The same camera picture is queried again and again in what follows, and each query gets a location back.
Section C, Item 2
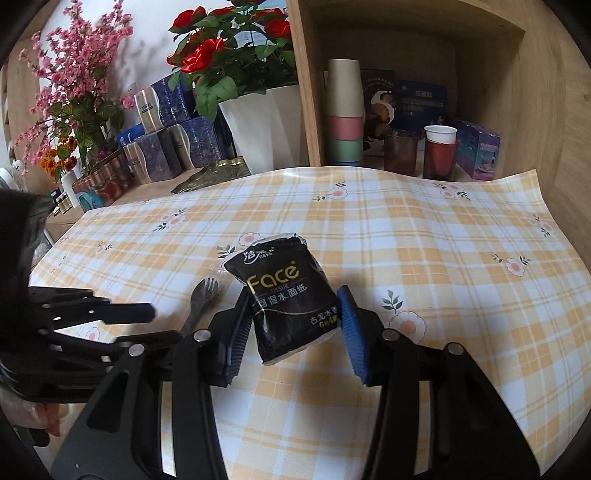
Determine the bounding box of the orange flower bunch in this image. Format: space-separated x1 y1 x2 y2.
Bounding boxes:
39 138 78 183

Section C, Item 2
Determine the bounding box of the blue printed box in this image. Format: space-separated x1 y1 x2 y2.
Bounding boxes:
394 80 448 134

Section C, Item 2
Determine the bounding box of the purple teal box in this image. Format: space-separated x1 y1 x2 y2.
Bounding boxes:
455 120 502 181

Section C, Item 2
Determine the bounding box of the pink blossom bouquet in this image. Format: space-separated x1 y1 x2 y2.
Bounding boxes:
13 0 134 167

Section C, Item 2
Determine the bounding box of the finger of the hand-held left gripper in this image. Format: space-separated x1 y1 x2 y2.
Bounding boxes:
39 329 181 388
28 286 157 331

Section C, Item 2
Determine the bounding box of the wooden sideboard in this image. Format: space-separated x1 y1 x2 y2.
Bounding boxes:
44 166 204 243

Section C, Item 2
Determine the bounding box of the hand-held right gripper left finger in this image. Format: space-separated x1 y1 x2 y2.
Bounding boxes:
51 286 254 480

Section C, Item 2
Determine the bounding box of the red rose bouquet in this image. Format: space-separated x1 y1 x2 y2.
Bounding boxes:
166 0 296 123

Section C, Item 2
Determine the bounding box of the person's left hand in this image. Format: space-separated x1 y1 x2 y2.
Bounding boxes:
14 399 64 439

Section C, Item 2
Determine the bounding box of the checked floral tablecloth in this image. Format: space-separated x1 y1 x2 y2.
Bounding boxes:
28 166 591 480

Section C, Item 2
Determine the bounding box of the green cup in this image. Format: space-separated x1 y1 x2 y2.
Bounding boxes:
329 138 365 162

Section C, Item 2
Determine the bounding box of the wooden shelf unit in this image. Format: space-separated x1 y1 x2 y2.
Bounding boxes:
286 0 591 259

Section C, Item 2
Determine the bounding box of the pink cup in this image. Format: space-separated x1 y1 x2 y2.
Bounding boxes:
327 114 365 141

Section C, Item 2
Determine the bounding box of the black tissue pack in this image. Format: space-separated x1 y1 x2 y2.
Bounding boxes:
224 232 341 367

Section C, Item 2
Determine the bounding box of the brown cup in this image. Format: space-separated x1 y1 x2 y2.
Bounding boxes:
385 130 419 176

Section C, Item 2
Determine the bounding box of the dark mushroom print box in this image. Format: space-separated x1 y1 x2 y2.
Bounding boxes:
360 69 398 153

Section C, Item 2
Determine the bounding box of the blue flat box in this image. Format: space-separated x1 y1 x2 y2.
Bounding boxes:
115 122 148 148

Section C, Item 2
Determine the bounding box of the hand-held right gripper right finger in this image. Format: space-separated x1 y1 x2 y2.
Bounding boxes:
336 285 541 480

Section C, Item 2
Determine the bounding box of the white paper cup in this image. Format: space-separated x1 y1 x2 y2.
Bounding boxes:
425 124 458 145

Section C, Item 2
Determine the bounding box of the white faceted vase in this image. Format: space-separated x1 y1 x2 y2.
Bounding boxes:
218 84 306 175

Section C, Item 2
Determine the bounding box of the blue gold gift box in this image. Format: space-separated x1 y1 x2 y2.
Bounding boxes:
134 76 195 134
121 129 183 184
167 115 220 171

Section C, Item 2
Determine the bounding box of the striped decorated tin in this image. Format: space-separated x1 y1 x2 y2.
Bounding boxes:
71 152 134 213

